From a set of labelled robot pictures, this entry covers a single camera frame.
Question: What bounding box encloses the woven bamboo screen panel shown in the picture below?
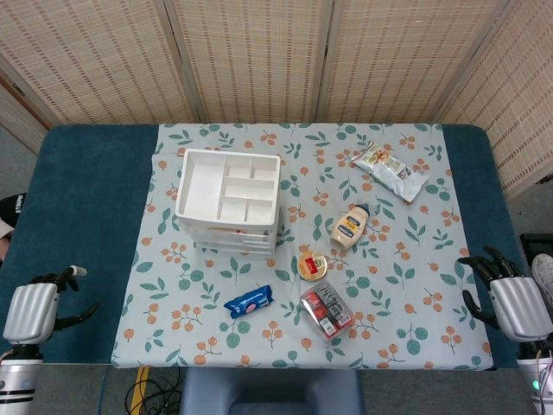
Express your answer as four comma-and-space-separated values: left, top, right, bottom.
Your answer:
0, 0, 194, 131
317, 0, 518, 126
0, 81, 48, 156
163, 0, 336, 126
438, 0, 553, 200

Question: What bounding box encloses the clear box of coffee capsules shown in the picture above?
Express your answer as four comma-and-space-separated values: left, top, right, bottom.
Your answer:
300, 279, 355, 342

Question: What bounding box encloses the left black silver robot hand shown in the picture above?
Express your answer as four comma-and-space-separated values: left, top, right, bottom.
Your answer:
2, 265, 101, 347

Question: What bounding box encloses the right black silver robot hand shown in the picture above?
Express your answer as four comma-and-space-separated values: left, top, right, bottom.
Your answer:
457, 245, 553, 345

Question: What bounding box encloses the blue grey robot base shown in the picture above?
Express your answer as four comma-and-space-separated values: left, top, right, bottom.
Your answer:
179, 367, 365, 415

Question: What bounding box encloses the teal felt table cover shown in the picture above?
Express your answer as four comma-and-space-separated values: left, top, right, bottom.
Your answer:
0, 124, 535, 368

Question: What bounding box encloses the white drawer organizer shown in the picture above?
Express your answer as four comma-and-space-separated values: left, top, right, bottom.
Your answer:
175, 148, 282, 256

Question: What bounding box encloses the mayonnaise squeeze bottle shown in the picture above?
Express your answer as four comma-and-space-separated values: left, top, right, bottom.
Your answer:
330, 203, 372, 251

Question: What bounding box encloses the round yellow red tin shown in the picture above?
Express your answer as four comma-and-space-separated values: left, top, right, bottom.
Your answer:
297, 250, 328, 282

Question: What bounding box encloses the clear drawer with pencil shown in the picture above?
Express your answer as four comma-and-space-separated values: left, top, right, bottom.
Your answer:
189, 224, 277, 238

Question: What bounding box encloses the black shoe with lettering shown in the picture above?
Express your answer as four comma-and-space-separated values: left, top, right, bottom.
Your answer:
0, 193, 28, 237

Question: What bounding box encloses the black floor box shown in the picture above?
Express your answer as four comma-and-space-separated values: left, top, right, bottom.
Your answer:
520, 233, 553, 260

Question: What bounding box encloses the floral leaf berry tablecloth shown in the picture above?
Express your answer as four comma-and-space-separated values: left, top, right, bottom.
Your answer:
111, 123, 494, 371

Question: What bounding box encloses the blue cookie pack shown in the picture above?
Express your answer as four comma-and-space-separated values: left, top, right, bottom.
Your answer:
223, 284, 276, 320

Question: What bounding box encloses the white green snack bag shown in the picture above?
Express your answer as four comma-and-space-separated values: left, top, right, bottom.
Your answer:
349, 141, 431, 204

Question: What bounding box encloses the black floor cable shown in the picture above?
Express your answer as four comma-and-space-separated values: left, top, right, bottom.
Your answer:
124, 367, 182, 415

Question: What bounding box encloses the blue floor cable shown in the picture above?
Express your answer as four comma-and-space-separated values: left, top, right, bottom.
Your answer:
98, 369, 109, 415

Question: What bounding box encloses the white sneaker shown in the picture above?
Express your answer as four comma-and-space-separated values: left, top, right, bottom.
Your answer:
531, 253, 553, 299

